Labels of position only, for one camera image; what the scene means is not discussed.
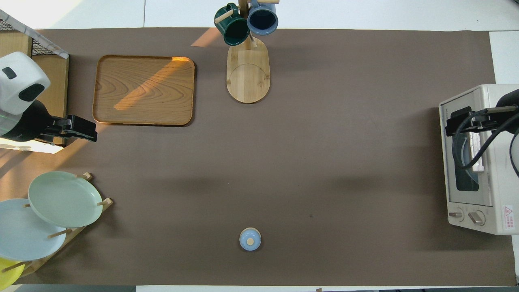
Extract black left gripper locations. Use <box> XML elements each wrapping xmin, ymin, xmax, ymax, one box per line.
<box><xmin>2</xmin><ymin>100</ymin><xmax>98</xmax><ymax>142</ymax></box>

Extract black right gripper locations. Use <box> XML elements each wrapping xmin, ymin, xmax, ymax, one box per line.
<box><xmin>445</xmin><ymin>88</ymin><xmax>519</xmax><ymax>137</ymax></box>

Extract small light blue plate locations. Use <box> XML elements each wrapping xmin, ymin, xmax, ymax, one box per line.
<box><xmin>458</xmin><ymin>136</ymin><xmax>480</xmax><ymax>185</ymax></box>

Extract cream toaster oven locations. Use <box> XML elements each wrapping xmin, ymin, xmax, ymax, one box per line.
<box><xmin>439</xmin><ymin>84</ymin><xmax>519</xmax><ymax>235</ymax></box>

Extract wooden shelf unit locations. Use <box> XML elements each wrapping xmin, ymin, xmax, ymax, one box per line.
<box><xmin>0</xmin><ymin>30</ymin><xmax>69</xmax><ymax>146</ymax></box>

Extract mint green plate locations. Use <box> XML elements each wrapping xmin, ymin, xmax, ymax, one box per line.
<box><xmin>28</xmin><ymin>171</ymin><xmax>103</xmax><ymax>228</ymax></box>

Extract wooden serving tray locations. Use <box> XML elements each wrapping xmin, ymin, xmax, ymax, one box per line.
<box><xmin>92</xmin><ymin>55</ymin><xmax>195</xmax><ymax>126</ymax></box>

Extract wooden plate rack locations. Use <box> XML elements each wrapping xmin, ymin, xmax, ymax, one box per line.
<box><xmin>12</xmin><ymin>172</ymin><xmax>113</xmax><ymax>277</ymax></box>

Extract large pale blue plate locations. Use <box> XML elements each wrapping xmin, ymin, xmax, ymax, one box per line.
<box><xmin>0</xmin><ymin>198</ymin><xmax>67</xmax><ymax>261</ymax></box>

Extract yellow plate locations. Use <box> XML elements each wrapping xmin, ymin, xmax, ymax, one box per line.
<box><xmin>0</xmin><ymin>257</ymin><xmax>25</xmax><ymax>288</ymax></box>

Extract wooden mug tree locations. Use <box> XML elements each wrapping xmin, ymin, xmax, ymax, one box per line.
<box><xmin>214</xmin><ymin>0</ymin><xmax>280</xmax><ymax>104</ymax></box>

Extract brown table mat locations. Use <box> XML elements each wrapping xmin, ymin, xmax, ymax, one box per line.
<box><xmin>0</xmin><ymin>27</ymin><xmax>517</xmax><ymax>287</ymax></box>

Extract dark green mug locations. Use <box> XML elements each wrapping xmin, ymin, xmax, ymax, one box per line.
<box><xmin>214</xmin><ymin>3</ymin><xmax>250</xmax><ymax>46</ymax></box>

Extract blue mug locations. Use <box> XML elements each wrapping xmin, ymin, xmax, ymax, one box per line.
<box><xmin>247</xmin><ymin>3</ymin><xmax>279</xmax><ymax>36</ymax></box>

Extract black wire basket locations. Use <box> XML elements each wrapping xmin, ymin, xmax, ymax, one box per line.
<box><xmin>0</xmin><ymin>18</ymin><xmax>55</xmax><ymax>56</ymax></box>

